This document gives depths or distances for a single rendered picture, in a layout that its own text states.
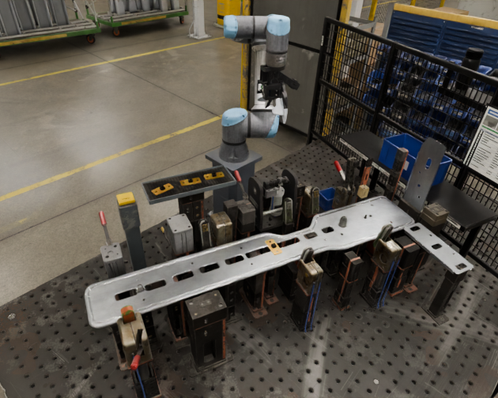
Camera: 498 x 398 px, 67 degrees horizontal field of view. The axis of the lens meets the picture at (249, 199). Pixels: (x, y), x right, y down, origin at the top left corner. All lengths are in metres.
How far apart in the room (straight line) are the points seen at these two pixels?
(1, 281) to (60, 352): 1.49
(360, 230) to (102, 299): 1.05
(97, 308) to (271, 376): 0.67
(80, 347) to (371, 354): 1.13
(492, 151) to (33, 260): 2.91
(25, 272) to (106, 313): 1.78
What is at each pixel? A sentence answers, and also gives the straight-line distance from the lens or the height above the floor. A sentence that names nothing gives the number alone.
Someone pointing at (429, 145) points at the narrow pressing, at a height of 1.31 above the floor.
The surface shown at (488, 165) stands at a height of 1.21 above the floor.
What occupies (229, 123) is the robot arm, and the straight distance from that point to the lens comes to 1.75.
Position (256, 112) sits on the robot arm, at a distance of 1.78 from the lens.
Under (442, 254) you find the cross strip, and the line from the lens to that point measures 1.72.
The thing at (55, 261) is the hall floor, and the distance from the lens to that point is 3.10.
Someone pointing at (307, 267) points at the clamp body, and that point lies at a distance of 1.41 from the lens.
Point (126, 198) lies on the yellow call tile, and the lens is 1.54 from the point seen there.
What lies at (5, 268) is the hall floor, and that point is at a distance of 3.21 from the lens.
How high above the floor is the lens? 2.06
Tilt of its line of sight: 37 degrees down
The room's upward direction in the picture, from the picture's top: 3 degrees clockwise
